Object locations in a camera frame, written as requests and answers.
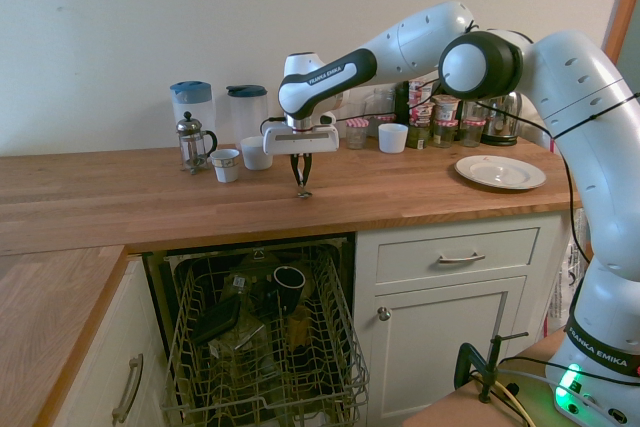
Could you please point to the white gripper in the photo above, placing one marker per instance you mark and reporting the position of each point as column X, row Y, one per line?
column 300, row 141

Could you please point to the silver metal spoon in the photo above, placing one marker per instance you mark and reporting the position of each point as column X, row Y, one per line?
column 303, row 193

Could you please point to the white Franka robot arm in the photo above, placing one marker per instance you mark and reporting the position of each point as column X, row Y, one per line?
column 575, row 77

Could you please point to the small jar gingham lid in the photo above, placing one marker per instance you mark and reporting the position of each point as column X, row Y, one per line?
column 357, row 137

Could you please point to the clear pitcher spouted blue lid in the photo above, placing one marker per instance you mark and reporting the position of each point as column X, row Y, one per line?
column 247, row 114

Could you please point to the patterned white cup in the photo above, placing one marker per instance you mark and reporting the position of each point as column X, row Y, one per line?
column 225, row 167

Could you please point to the clear drinking glass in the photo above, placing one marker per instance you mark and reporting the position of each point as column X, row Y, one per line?
column 383, row 104

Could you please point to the glass French press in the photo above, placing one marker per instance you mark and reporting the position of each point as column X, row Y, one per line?
column 192, row 147

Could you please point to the green food cup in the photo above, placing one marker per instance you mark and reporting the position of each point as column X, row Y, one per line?
column 419, row 137

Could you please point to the clear pitcher flat blue lid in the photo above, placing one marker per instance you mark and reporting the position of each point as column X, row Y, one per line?
column 192, row 107

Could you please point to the black cup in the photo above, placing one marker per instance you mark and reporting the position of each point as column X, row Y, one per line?
column 289, row 292

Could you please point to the red brown oatmeal cup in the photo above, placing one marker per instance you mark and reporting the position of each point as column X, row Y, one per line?
column 422, row 114

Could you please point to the white oatmeal cup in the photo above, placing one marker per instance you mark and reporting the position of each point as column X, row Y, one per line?
column 420, row 92

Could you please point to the white drawer front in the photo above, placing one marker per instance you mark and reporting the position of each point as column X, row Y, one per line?
column 410, row 257

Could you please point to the red oatmeal cup foil lid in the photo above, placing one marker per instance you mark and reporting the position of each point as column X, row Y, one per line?
column 446, row 108

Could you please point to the yellow plastic cup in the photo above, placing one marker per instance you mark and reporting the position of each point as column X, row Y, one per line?
column 300, row 327

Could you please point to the round steel cabinet knob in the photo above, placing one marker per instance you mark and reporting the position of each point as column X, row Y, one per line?
column 383, row 314

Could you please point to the black plastic tray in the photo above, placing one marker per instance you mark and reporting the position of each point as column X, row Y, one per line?
column 217, row 319

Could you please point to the white plate gold rim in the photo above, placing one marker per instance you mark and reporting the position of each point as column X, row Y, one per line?
column 500, row 172

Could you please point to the stainless steel electric kettle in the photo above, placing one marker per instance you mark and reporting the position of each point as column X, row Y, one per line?
column 505, row 122

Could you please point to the white cabinet door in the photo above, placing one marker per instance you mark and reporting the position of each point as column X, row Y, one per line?
column 430, row 347

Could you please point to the dark green screw clamp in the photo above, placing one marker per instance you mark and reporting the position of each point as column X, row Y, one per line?
column 465, row 357

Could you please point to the wooden robot mounting board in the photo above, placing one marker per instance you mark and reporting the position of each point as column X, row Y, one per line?
column 450, row 412

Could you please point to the printed plastic bag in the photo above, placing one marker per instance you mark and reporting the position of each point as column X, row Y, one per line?
column 562, row 287

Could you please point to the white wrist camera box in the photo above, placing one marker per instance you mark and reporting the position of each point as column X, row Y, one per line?
column 328, row 118

